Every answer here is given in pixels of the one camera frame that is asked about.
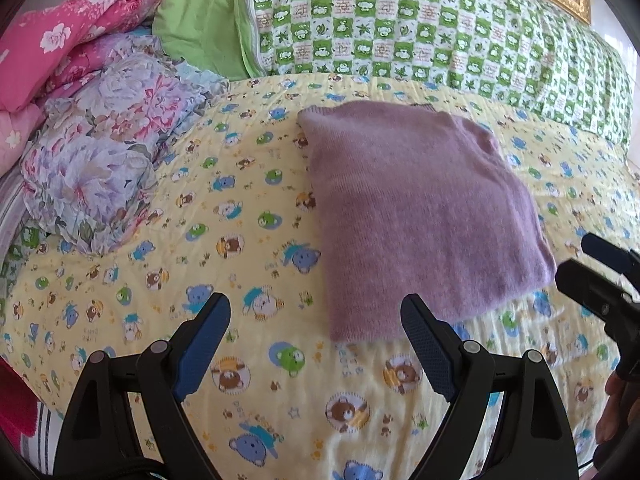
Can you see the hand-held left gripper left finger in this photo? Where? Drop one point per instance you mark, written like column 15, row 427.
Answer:
column 200, row 350

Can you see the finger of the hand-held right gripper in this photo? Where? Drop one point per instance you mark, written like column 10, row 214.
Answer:
column 612, row 255
column 590, row 285

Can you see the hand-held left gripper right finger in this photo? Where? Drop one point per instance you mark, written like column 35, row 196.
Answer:
column 427, row 350

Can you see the plain green pillow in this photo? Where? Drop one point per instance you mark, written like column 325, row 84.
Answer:
column 205, row 20

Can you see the person's right hand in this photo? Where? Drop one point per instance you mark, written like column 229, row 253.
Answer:
column 611, row 415

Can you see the green white checked quilt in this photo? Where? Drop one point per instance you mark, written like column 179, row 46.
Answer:
column 425, row 25

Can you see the red cloth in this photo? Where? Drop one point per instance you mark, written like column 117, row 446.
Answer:
column 17, row 400

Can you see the purple knit sweater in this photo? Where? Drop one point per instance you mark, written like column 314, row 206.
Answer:
column 410, row 210

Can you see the yellow bear print blanket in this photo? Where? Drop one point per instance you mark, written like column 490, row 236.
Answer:
column 225, row 210

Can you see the pink floral quilt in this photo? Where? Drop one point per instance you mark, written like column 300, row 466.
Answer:
column 60, row 45

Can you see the striped white cloth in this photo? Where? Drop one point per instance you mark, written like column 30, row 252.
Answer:
column 42, row 440

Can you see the floral ruffled pillow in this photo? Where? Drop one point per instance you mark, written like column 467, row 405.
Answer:
column 110, row 150

